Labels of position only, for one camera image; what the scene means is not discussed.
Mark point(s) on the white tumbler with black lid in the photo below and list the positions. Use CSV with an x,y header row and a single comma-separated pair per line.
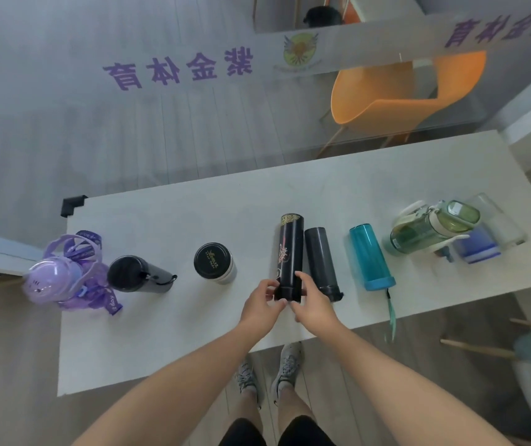
x,y
214,263

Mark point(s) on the dark grey water bottle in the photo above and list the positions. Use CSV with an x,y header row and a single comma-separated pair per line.
x,y
322,260

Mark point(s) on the person's left leg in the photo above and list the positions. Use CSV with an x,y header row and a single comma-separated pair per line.
x,y
246,413

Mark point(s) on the green bottle with white lid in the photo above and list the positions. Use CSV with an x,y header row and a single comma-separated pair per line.
x,y
426,229

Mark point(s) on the person's right grey shoe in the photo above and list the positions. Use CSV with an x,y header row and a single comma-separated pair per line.
x,y
287,366

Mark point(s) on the teal transparent water bottle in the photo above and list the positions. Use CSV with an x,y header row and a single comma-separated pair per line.
x,y
370,255

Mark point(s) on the person's right thumb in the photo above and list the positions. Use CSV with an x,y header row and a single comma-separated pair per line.
x,y
296,309

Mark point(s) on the black printed water bottle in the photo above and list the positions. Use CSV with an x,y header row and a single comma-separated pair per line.
x,y
291,250

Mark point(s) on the person's right leg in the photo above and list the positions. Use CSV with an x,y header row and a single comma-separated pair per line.
x,y
293,406

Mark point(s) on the person's left hand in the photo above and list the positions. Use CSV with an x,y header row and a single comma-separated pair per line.
x,y
257,312

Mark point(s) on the person's black shorts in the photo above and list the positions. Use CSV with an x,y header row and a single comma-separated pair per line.
x,y
284,434

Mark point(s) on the clear bottle with blue base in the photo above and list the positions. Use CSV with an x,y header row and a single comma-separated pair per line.
x,y
484,236

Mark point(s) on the person's left forearm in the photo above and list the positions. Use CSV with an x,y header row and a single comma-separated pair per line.
x,y
167,390

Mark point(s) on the black round object behind glass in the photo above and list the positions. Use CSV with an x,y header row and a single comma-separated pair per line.
x,y
323,16

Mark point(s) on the person's right forearm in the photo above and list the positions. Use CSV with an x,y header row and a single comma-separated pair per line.
x,y
409,390

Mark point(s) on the black table corner protector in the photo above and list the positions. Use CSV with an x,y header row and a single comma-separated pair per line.
x,y
71,205

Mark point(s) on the person's right hand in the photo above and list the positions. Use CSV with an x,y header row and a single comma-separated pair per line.
x,y
315,307

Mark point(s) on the person's leg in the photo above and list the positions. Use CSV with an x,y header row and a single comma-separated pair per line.
x,y
246,413
293,406

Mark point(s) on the black bottle with loop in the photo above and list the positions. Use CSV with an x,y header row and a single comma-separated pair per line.
x,y
133,274

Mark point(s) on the person's grey shoe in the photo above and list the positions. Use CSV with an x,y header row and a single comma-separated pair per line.
x,y
287,366
246,379

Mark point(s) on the orange plastic chair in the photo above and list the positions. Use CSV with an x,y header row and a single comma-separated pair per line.
x,y
386,99

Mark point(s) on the person's left thumb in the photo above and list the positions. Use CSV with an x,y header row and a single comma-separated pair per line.
x,y
279,305

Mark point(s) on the person's left grey shoe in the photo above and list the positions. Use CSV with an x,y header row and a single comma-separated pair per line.
x,y
246,379

